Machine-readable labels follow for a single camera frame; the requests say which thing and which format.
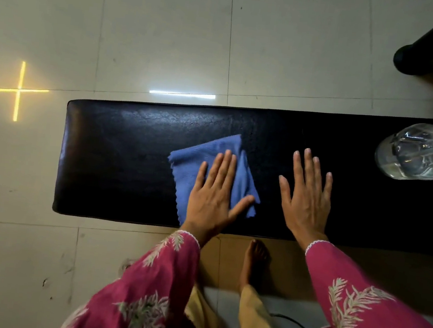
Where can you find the person's right hand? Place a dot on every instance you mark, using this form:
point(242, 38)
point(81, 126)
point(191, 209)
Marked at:
point(307, 207)

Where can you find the person's left hand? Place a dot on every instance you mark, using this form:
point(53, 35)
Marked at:
point(208, 203)

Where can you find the person's right little finger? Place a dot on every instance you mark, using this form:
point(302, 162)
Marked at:
point(328, 187)

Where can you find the person's right thumb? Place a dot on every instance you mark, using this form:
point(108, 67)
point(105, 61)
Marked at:
point(284, 195)

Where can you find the person's left thumb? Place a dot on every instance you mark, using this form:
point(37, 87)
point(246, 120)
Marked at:
point(241, 208)

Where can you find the person's right middle finger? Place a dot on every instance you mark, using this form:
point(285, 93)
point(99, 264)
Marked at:
point(308, 167)

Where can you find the person's left little finger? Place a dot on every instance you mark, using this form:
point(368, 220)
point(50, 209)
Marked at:
point(200, 176)

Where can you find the person's left middle finger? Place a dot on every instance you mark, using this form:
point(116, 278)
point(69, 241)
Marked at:
point(223, 169)

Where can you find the blue microfibre cloth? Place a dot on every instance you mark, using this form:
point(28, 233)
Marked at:
point(189, 166)

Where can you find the person's right forearm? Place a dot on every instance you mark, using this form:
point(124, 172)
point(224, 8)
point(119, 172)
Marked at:
point(371, 312)

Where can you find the person's left forearm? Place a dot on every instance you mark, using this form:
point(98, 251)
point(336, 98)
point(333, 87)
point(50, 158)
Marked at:
point(156, 279)

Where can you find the person's bare foot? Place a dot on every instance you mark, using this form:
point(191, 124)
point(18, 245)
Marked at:
point(254, 263)

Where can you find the black leather bench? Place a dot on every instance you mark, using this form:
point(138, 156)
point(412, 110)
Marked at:
point(123, 159)

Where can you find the clear glass bottle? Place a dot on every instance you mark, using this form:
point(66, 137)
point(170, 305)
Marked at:
point(412, 153)

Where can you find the person's yellow trouser leg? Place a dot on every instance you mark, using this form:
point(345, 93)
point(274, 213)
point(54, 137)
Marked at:
point(202, 320)
point(260, 326)

